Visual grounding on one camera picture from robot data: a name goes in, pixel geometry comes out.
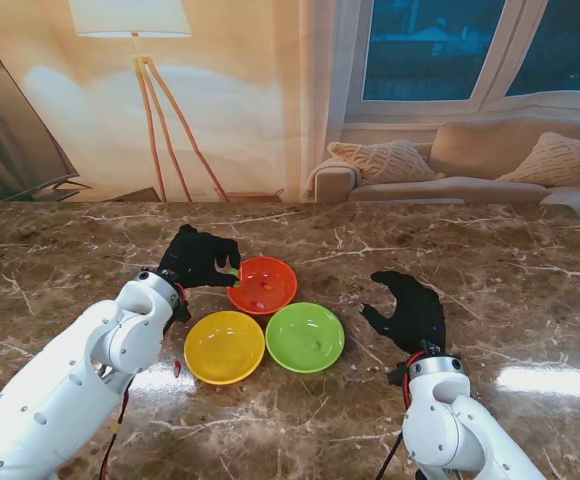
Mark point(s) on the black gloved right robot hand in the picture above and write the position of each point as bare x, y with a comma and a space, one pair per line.
417, 315

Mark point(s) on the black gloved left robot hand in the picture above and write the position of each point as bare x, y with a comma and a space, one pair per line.
195, 255

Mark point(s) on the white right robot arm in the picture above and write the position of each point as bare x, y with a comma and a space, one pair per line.
450, 430

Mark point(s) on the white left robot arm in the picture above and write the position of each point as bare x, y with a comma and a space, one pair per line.
70, 390

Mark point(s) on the orange plastic bowl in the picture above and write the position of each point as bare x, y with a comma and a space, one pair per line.
275, 272

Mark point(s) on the yellow plastic bowl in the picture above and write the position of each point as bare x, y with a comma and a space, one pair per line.
225, 350

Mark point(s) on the green plastic bowl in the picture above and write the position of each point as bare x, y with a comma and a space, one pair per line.
295, 325

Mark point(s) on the beige sofa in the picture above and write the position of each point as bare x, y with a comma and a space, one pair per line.
470, 190

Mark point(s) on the cream knitted pillow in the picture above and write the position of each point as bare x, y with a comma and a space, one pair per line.
380, 162
560, 160

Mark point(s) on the sheer cream curtain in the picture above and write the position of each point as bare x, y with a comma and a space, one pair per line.
315, 100

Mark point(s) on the dark flat screen television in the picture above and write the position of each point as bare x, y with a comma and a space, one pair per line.
0, 125

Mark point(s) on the white framed window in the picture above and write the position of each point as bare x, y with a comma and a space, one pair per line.
420, 50

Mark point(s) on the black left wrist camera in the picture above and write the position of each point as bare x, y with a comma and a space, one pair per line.
180, 312

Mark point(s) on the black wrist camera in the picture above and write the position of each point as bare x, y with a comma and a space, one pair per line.
397, 375
180, 312

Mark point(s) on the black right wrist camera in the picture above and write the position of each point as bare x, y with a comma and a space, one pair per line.
397, 375

